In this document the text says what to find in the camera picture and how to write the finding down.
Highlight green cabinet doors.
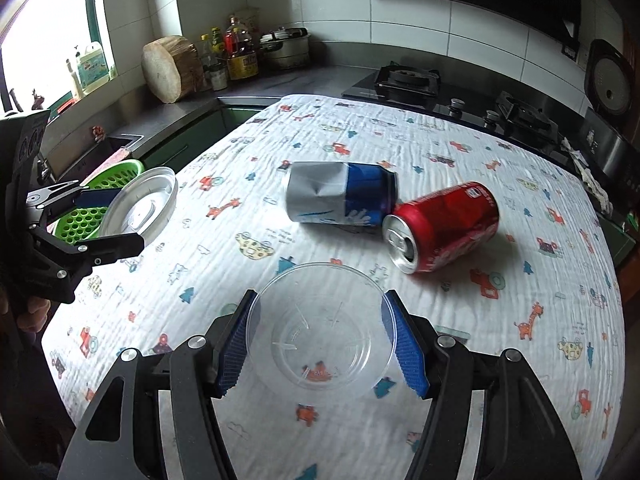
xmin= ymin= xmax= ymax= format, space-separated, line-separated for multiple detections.
xmin=134 ymin=106 xmax=262 ymax=172

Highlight red white figurine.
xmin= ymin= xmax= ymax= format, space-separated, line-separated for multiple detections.
xmin=91 ymin=126 xmax=105 ymax=143

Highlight steel pot with handle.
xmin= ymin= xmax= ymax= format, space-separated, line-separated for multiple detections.
xmin=260 ymin=27 xmax=310 ymax=70

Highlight pink woven dish cloth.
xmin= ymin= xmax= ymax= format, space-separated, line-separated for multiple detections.
xmin=81 ymin=148 xmax=130 ymax=185

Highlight clear plastic bowl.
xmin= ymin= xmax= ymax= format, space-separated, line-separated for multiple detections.
xmin=246 ymin=263 xmax=395 ymax=406

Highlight open rice cooker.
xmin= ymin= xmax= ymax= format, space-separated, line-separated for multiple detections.
xmin=578 ymin=38 xmax=639 ymax=192

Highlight green perforated plastic basket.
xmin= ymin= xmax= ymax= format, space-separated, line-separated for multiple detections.
xmin=52 ymin=158 xmax=147 ymax=246

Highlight round wooden chopping block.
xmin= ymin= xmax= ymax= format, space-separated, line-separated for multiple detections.
xmin=141 ymin=35 xmax=205 ymax=104

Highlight small white jar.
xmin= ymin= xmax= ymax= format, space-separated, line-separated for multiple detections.
xmin=208 ymin=64 xmax=229 ymax=91

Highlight crushed blue white can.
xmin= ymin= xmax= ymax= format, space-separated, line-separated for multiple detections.
xmin=285 ymin=162 xmax=398 ymax=228

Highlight red sauce bottle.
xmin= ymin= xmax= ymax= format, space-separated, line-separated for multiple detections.
xmin=224 ymin=27 xmax=241 ymax=58

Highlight black gas stove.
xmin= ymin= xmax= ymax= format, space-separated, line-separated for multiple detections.
xmin=342 ymin=63 xmax=562 ymax=155

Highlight left human hand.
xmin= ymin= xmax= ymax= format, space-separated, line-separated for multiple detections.
xmin=0 ymin=289 xmax=51 ymax=335

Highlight red cola can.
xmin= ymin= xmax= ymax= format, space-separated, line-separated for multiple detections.
xmin=382 ymin=181 xmax=499 ymax=274

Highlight white plastic lid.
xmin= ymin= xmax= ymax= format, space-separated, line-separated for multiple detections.
xmin=98 ymin=167 xmax=178 ymax=246

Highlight dish soap bottle on sill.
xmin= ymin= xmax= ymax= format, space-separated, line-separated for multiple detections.
xmin=66 ymin=41 xmax=110 ymax=100

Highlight dark oil bottle yellow label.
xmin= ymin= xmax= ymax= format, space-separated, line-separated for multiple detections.
xmin=226 ymin=15 xmax=258 ymax=81

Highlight stainless steel sink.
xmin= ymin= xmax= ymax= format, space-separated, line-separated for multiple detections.
xmin=49 ymin=133 xmax=143 ymax=182

